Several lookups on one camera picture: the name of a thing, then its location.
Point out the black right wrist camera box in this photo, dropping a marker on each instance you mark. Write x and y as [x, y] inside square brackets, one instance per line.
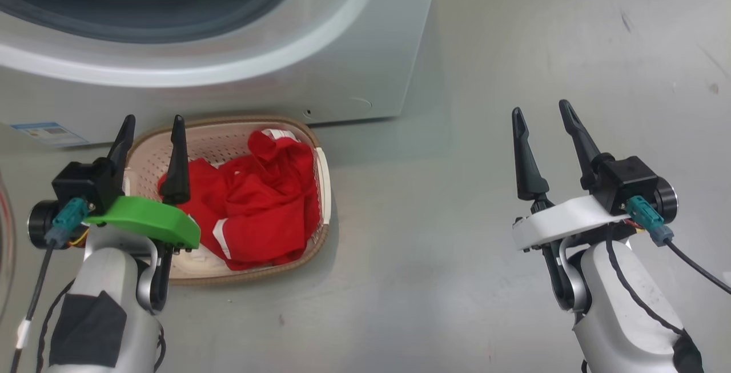
[625, 181]

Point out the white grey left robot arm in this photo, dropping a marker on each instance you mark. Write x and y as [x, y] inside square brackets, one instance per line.
[108, 270]

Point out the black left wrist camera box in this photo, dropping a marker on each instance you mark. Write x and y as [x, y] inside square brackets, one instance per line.
[85, 181]

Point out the red garment with white trim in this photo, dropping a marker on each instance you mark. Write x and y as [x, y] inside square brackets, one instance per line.
[262, 207]

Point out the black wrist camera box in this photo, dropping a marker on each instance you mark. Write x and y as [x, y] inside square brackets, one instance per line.
[85, 181]
[625, 181]

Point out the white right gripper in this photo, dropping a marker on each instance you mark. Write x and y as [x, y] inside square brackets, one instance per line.
[565, 219]

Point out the cream perforated basket brown rim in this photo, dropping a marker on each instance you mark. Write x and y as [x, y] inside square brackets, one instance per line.
[223, 136]

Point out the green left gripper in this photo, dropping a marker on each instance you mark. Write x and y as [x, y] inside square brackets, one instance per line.
[148, 221]

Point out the blue energy label sticker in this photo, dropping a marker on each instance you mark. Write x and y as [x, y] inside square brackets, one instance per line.
[51, 133]

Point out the white front-load washing machine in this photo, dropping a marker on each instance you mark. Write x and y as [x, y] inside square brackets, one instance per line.
[354, 47]

